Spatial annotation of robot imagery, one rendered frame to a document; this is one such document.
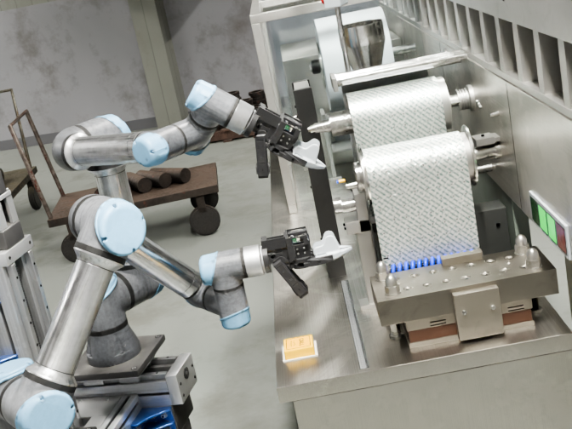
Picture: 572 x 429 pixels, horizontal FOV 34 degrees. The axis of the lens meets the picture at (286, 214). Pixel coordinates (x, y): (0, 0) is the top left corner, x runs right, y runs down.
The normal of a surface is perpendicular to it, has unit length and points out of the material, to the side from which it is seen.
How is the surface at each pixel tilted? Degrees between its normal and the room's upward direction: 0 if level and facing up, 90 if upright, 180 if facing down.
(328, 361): 0
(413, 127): 92
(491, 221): 90
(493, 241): 90
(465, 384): 90
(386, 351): 0
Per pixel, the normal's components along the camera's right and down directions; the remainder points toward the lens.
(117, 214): 0.65, 0.01
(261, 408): -0.19, -0.94
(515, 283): 0.02, 0.29
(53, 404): 0.54, 0.24
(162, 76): -0.21, 0.33
